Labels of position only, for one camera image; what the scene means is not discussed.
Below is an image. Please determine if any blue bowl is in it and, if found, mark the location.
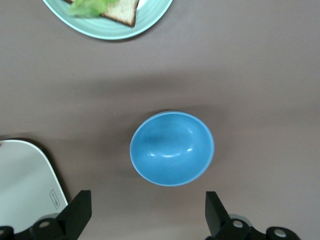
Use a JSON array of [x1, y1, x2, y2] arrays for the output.
[[129, 111, 215, 188]]

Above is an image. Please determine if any green lettuce leaf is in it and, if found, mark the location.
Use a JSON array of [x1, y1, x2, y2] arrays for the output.
[[67, 0, 118, 19]]

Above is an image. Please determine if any green plate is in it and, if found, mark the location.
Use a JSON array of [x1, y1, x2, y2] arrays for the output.
[[42, 0, 174, 41]]

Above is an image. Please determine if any cream white toaster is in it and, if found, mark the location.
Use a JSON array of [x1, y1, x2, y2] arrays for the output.
[[0, 139, 69, 230]]

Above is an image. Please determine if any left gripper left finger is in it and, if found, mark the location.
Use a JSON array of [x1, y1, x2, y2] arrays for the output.
[[13, 189, 92, 240]]

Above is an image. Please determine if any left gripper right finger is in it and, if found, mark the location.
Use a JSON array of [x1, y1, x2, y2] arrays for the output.
[[205, 191, 301, 240]]

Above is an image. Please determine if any brown table cover sheet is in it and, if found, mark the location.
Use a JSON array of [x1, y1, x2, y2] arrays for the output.
[[0, 0, 320, 240]]

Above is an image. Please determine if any bread slice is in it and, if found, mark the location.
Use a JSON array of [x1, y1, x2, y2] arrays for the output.
[[62, 0, 140, 28]]

